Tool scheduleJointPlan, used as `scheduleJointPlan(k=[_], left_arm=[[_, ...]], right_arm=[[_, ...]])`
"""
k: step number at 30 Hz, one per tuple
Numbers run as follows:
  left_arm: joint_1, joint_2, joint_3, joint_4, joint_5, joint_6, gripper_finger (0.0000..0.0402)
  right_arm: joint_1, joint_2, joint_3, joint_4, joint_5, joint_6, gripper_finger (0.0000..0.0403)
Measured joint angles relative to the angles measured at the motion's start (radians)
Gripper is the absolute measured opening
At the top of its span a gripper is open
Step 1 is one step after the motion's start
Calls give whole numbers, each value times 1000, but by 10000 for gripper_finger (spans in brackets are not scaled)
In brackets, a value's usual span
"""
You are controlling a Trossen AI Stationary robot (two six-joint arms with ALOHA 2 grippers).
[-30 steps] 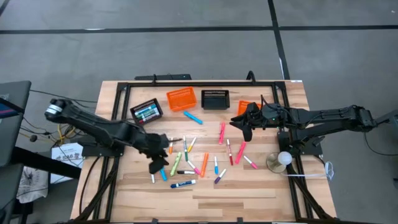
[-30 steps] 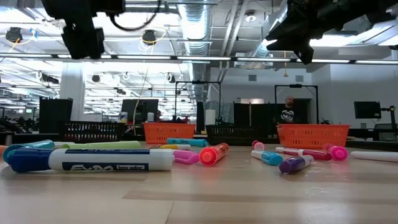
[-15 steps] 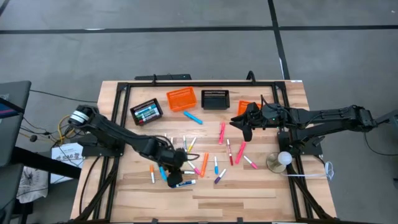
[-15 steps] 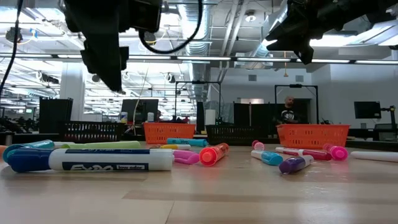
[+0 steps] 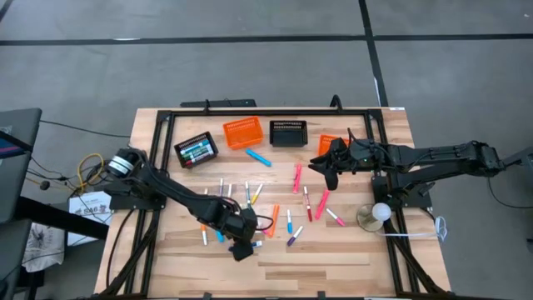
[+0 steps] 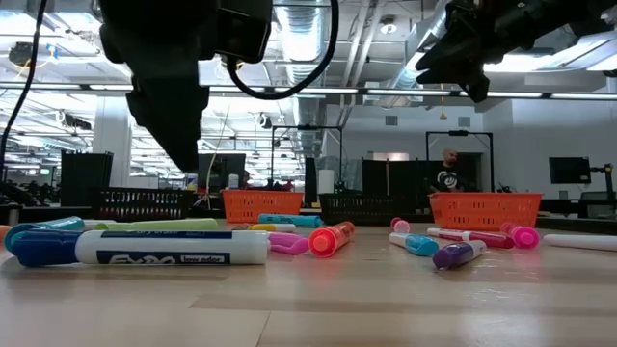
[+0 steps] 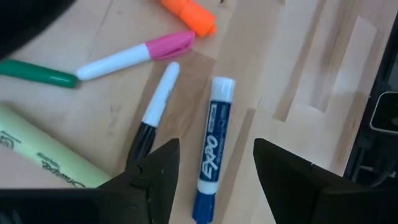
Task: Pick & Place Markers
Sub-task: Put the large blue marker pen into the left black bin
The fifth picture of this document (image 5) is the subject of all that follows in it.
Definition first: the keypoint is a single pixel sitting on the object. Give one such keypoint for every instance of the green dry-erase marker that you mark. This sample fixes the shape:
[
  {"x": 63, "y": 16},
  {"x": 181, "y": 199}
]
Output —
[{"x": 200, "y": 152}]

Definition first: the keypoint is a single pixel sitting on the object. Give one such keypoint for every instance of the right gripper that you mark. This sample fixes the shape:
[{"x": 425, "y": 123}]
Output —
[{"x": 362, "y": 156}]

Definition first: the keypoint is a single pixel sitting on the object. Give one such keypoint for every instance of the white printed paper sheet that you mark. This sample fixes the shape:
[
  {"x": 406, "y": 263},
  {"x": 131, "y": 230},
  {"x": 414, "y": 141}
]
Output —
[{"x": 89, "y": 208}]

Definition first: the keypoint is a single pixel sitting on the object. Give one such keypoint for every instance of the pink white thin marker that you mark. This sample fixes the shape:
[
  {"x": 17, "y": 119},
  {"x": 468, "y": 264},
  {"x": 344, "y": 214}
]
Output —
[
  {"x": 335, "y": 217},
  {"x": 265, "y": 230}
]

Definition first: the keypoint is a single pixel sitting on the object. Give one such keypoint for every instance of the laptop screen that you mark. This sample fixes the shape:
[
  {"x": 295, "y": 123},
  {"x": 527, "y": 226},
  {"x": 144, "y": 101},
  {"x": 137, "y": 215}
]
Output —
[{"x": 10, "y": 146}]

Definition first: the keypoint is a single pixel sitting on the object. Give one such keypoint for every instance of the white printed cloth bag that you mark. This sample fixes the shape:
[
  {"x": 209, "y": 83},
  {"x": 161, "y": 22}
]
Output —
[{"x": 41, "y": 246}]

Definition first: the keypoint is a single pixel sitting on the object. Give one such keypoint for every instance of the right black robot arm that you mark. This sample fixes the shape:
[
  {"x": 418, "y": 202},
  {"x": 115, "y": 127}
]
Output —
[{"x": 437, "y": 156}]

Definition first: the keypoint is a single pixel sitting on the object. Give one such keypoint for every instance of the sky blue highlighter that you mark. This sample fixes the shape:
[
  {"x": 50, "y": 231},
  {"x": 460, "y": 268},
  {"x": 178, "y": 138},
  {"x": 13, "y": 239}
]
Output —
[
  {"x": 220, "y": 237},
  {"x": 258, "y": 157}
]

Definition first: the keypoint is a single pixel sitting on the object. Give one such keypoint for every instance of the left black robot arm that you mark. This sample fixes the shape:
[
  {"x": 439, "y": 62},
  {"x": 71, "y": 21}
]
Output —
[{"x": 175, "y": 193}]

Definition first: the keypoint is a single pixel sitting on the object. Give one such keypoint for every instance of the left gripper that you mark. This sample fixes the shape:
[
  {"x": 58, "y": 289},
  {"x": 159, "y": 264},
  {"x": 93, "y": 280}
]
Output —
[{"x": 235, "y": 223}]

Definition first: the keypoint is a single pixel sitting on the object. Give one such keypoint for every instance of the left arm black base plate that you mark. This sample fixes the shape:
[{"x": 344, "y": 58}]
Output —
[{"x": 137, "y": 204}]

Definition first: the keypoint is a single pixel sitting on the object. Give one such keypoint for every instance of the orange highlighter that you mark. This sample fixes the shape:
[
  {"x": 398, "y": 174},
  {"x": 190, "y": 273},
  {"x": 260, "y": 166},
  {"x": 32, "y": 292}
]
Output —
[{"x": 275, "y": 216}]

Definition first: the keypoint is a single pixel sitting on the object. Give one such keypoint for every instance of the orange plastic basket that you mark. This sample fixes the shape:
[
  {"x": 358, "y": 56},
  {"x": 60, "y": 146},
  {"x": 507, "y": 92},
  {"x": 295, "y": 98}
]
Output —
[
  {"x": 325, "y": 143},
  {"x": 243, "y": 133}
]

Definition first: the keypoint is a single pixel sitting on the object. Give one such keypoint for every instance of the black plastic basket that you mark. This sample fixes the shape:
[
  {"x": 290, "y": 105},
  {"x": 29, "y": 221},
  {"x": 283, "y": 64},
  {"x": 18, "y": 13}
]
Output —
[
  {"x": 288, "y": 135},
  {"x": 195, "y": 138}
]

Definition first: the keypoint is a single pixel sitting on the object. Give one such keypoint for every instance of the purple white thin marker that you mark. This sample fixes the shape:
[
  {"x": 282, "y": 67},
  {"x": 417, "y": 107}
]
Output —
[{"x": 295, "y": 236}]

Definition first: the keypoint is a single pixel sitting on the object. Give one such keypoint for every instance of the blue dry-erase marker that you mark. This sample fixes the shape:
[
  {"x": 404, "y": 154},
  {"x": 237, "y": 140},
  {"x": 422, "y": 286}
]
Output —
[{"x": 257, "y": 243}]

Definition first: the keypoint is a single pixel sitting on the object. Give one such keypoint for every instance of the black power strip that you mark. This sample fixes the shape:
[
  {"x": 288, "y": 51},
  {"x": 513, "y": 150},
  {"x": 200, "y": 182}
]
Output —
[{"x": 233, "y": 103}]

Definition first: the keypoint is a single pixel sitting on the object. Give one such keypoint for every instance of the black round plug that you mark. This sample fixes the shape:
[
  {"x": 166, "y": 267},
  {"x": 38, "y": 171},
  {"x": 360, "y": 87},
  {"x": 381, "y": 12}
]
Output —
[{"x": 44, "y": 185}]

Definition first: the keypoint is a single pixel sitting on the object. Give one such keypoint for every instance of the black desk crossbar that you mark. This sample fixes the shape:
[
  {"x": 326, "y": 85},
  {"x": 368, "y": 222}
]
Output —
[{"x": 62, "y": 218}]

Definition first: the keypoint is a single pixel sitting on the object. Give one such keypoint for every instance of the white bulb brass base lamp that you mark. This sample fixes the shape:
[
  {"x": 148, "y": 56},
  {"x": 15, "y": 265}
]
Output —
[{"x": 381, "y": 211}]

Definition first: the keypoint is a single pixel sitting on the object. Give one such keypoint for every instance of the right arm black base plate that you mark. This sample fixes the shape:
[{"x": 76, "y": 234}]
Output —
[{"x": 416, "y": 203}]

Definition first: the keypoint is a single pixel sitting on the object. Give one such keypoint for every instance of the grey stand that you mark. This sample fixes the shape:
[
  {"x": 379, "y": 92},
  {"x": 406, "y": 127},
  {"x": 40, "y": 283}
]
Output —
[{"x": 520, "y": 156}]

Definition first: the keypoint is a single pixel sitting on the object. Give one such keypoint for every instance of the black aluminium table frame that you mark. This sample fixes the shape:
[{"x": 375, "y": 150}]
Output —
[{"x": 191, "y": 113}]

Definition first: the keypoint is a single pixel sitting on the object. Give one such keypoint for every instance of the teal dry-erase marker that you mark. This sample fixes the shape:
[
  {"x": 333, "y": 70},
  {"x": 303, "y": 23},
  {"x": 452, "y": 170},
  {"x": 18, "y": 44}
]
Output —
[{"x": 193, "y": 146}]

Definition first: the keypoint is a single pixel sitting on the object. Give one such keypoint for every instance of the pink highlighter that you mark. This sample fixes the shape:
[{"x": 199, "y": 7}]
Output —
[
  {"x": 322, "y": 205},
  {"x": 297, "y": 179}
]

